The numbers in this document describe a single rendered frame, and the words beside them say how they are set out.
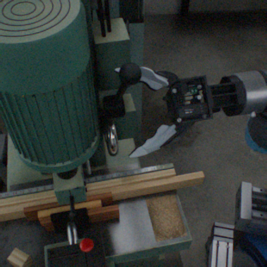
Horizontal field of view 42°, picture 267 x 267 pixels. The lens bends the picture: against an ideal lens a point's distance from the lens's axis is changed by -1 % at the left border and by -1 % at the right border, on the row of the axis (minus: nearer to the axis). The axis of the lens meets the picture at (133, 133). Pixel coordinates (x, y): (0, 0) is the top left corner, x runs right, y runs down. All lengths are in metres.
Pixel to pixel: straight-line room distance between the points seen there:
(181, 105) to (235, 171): 1.65
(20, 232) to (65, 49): 0.61
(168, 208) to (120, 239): 0.15
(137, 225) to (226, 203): 1.16
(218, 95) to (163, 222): 0.47
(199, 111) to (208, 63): 2.28
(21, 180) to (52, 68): 0.73
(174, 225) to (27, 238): 0.39
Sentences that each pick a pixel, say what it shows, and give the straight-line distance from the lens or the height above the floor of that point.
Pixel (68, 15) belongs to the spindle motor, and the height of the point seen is 1.50.
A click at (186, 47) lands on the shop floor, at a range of 2.97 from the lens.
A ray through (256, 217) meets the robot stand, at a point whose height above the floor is 0.77.
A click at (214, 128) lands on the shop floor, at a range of 2.38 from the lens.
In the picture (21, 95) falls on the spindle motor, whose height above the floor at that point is 1.41.
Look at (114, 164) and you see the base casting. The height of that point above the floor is 0.80.
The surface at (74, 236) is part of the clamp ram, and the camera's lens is 0.90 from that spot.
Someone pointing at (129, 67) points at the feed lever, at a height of 1.44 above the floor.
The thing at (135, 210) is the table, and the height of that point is 0.90.
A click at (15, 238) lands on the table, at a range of 1.00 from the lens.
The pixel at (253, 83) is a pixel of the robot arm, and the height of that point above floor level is 1.38.
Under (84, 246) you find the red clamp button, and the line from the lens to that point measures 0.82.
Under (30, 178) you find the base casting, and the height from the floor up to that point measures 0.80.
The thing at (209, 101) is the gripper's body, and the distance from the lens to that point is 0.57.
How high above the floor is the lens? 1.79
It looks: 51 degrees down
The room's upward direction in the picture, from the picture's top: straight up
